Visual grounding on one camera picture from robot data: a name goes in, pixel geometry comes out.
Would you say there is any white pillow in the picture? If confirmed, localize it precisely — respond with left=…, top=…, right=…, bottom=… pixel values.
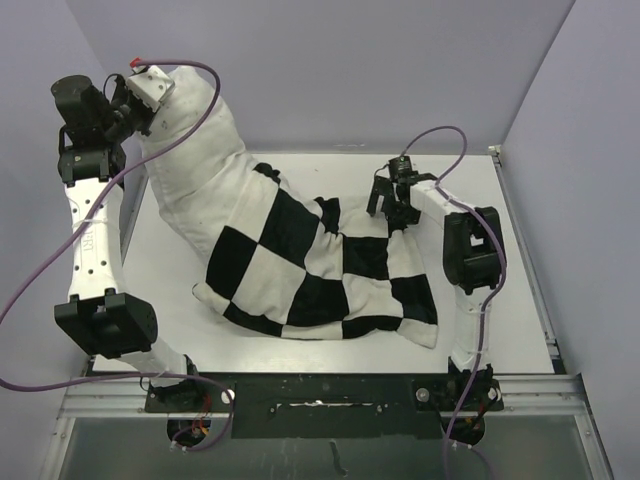
left=140, top=66, right=256, bottom=262

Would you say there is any black white checkered pillowcase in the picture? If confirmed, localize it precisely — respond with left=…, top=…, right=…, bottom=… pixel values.
left=193, top=163, right=438, bottom=349

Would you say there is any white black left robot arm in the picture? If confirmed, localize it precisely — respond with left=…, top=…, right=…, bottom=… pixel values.
left=51, top=66, right=204, bottom=411

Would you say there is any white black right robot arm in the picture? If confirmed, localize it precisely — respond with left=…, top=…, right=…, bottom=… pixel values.
left=366, top=155, right=506, bottom=374

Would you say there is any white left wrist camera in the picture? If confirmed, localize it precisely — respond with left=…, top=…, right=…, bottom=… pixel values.
left=125, top=58, right=175, bottom=113

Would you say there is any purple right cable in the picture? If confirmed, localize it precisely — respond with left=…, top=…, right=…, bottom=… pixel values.
left=402, top=126, right=506, bottom=480

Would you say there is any purple cable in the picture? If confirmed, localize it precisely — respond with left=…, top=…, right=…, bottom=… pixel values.
left=402, top=126, right=506, bottom=480
left=0, top=59, right=236, bottom=454

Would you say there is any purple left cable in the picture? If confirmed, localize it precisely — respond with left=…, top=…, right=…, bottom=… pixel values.
left=0, top=59, right=236, bottom=454

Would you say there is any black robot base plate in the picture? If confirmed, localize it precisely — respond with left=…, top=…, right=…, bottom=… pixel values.
left=144, top=371, right=504, bottom=442

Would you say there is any aluminium front frame rail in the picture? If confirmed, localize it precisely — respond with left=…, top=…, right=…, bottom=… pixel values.
left=58, top=375, right=587, bottom=418

